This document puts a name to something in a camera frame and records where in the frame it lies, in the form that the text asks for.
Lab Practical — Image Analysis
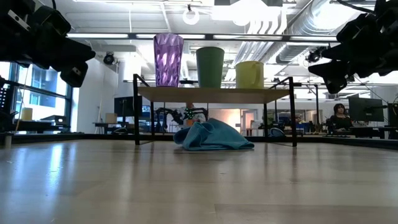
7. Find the yellow-green mug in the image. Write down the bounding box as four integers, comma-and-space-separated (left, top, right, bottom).
234, 60, 266, 90

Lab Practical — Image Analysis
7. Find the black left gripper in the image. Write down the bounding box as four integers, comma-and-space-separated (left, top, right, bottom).
0, 0, 96, 88

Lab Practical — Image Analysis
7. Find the wooden shelf with black frame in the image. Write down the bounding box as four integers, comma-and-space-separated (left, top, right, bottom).
132, 73, 298, 147

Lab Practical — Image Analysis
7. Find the background robot with green lights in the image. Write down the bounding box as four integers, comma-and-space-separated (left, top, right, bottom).
154, 106, 210, 127

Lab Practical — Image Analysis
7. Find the yellow box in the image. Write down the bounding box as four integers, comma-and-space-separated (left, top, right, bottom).
21, 107, 34, 121

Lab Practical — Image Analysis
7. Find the black table edge rail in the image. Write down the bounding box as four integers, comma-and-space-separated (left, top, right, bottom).
0, 133, 398, 151

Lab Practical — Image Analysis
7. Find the white ring light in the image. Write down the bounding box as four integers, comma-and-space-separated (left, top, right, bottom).
182, 7, 201, 26

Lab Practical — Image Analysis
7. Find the purple faceted plastic cup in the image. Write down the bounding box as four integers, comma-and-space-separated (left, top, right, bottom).
153, 32, 185, 88

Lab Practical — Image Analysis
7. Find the black computer monitor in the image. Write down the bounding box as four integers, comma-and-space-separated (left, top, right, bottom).
113, 96, 143, 118
348, 96, 385, 123

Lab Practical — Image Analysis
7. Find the black overhead frame beam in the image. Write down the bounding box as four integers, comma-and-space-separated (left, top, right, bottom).
66, 32, 339, 43

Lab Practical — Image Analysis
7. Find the blue cloth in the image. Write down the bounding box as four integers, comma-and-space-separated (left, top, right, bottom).
173, 118, 256, 152

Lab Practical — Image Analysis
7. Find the black overhead camera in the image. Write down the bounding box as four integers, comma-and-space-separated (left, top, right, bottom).
305, 46, 326, 64
103, 52, 116, 66

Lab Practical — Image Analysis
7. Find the green plastic cup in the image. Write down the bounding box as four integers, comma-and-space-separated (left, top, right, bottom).
195, 46, 226, 89

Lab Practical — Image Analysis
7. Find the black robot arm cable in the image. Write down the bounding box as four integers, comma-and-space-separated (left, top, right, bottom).
336, 0, 376, 14

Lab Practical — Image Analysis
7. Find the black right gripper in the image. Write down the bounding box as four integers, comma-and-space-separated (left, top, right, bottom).
308, 0, 398, 95

